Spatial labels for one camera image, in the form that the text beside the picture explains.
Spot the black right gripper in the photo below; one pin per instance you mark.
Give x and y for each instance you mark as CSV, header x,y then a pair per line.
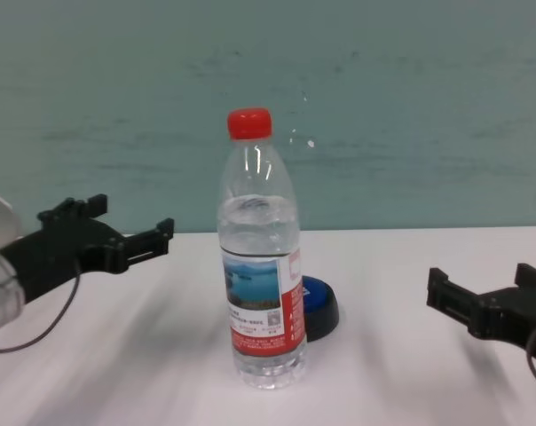
x,y
507,315

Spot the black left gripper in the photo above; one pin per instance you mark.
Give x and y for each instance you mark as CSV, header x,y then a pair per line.
x,y
59,253

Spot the clear water bottle red cap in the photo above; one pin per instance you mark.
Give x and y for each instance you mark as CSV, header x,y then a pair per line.
x,y
259,288

